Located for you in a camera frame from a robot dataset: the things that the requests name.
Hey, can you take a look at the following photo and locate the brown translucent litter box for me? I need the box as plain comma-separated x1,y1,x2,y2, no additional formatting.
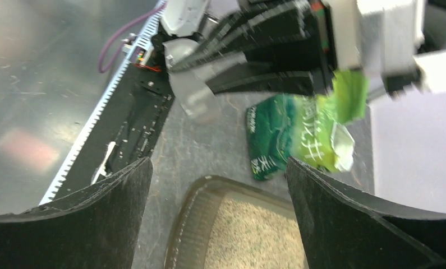
164,175,309,268

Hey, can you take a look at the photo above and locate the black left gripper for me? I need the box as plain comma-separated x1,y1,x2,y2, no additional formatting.
171,1,334,96

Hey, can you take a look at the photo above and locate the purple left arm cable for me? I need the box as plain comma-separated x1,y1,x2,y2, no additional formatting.
98,2,166,74

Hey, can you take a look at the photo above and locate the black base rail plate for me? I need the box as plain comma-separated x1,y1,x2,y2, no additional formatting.
52,66,174,198

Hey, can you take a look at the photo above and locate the clear plastic scoop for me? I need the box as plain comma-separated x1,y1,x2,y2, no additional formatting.
163,38,246,124

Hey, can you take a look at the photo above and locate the green cat litter bag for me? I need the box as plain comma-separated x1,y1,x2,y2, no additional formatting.
246,71,369,181

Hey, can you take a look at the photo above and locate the white toothed cable strip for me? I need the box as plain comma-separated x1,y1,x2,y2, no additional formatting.
39,0,166,205

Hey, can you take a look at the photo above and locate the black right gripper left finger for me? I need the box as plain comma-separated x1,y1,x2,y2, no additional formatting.
0,158,153,268

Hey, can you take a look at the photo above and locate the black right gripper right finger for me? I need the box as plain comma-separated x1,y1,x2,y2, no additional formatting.
286,158,446,268

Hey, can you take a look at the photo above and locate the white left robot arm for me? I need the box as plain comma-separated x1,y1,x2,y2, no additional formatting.
160,1,334,98

